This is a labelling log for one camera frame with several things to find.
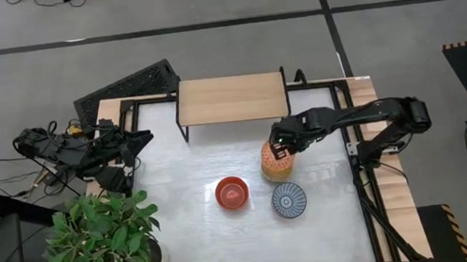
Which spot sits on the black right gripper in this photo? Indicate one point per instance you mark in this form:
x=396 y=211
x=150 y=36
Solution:
x=297 y=129

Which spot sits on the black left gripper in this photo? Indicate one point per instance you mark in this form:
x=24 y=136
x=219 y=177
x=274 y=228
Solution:
x=111 y=139

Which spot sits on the blue geometric bowl orange-dotted inside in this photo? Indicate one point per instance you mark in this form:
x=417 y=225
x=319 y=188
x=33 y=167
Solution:
x=279 y=164

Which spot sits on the red zigzag bowl striped inside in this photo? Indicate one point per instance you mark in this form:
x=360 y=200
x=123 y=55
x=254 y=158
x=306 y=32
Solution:
x=289 y=200

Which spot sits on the orange plastic bowl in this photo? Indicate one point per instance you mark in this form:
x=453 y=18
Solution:
x=231 y=192

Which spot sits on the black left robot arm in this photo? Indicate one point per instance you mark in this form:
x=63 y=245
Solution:
x=48 y=149

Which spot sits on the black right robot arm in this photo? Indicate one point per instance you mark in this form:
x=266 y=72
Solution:
x=363 y=113

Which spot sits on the black perforated metal panel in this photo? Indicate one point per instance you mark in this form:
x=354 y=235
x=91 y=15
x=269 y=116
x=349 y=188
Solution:
x=128 y=87

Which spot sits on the green leafy plant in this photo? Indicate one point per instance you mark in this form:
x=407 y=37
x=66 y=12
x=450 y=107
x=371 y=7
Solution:
x=99 y=240

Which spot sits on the white plant pot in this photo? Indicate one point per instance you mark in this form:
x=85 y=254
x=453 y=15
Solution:
x=164 y=260

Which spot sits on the silver metal bracket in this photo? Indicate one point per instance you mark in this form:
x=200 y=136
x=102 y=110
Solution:
x=352 y=149

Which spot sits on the wooden shelf black metal frame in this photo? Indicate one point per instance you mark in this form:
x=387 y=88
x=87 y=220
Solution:
x=231 y=99

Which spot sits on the black metal table frame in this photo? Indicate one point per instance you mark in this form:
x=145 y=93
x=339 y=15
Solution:
x=318 y=85

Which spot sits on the black arched bracket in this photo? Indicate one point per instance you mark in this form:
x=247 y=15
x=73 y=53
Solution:
x=299 y=71

